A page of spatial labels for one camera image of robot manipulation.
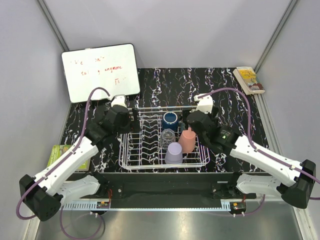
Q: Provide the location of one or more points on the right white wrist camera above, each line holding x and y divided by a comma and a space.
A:
204, 104

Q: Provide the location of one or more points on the white slotted cable duct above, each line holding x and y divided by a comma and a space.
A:
87, 205

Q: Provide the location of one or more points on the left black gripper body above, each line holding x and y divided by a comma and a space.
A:
123, 128

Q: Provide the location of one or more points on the yellow paperback book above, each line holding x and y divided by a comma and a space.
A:
248, 80

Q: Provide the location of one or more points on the lavender plastic cup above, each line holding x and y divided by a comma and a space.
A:
174, 154

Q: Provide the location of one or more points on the pink plastic cup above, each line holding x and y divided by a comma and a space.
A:
187, 140

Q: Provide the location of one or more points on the clear faceted glass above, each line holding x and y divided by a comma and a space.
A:
167, 137

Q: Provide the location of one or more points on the dark blue ceramic mug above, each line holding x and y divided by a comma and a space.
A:
170, 121

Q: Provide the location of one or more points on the small whiteboard with red writing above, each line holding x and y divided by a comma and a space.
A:
113, 68

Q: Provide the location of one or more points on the white wire dish rack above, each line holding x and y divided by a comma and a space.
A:
142, 151

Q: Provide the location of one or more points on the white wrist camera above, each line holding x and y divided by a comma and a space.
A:
204, 104
120, 100

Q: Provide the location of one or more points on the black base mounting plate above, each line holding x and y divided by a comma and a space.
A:
170, 190

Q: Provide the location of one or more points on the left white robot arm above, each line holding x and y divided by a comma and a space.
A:
47, 191

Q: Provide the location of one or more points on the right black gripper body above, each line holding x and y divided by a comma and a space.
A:
212, 119

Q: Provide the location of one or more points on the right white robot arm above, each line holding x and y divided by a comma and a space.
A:
292, 180

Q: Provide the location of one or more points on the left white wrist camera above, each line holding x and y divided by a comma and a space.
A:
120, 100

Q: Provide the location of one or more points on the green paperback book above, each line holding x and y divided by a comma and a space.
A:
58, 150

